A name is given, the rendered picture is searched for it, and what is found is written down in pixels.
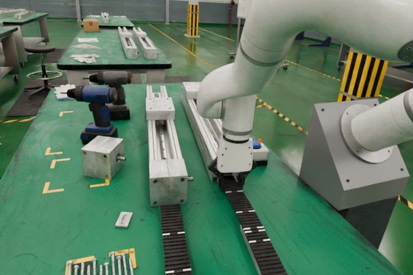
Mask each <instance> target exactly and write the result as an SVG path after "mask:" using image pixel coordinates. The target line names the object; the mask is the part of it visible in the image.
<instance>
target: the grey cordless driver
mask: <svg viewBox="0 0 413 275"><path fill-rule="evenodd" d="M82 79H89V81H90V82H93V83H98V84H99V85H104V83H105V84H106V85H108V86H107V87H111V88H115V89H116V90H117V101H116V102H115V103H114V104H113V103H111V104H106V105H108V109H109V113H110V116H111V119H110V120H129V119H130V109H129V105H127V103H126V102H125V98H126V96H125V91H124V87H123V86H121V85H126V84H127V83H128V84H130V83H131V75H130V72H129V71H127V72H126V71H105V72H97V73H96V74H92V75H89V77H88V78H82Z"/></svg>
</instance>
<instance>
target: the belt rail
mask: <svg viewBox="0 0 413 275"><path fill-rule="evenodd" d="M240 231H241V232H242V235H243V238H244V240H245V242H246V245H247V248H248V250H249V252H250V255H251V258H252V259H253V262H254V265H255V267H256V269H257V272H258V274H259V275H262V273H261V270H260V269H259V266H258V263H257V261H256V259H255V257H254V254H253V252H252V250H251V247H250V245H249V242H248V240H247V238H246V236H245V233H244V231H243V228H242V226H241V225H240Z"/></svg>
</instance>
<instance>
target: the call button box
mask: <svg viewBox="0 0 413 275"><path fill-rule="evenodd" d="M268 157H269V150H268V149H267V147H266V146H265V145H264V144H263V143H261V146H260V147H258V148H255V147H253V160H254V161H255V162H256V164H257V165H258V166H267V162H268Z"/></svg>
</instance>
